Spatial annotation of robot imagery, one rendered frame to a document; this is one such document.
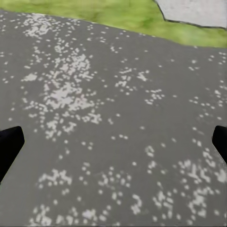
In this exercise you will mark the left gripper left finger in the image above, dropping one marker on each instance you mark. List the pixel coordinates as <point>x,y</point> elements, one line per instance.
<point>11,142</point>

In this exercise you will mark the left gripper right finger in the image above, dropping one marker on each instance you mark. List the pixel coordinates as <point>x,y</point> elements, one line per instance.
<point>219,140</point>

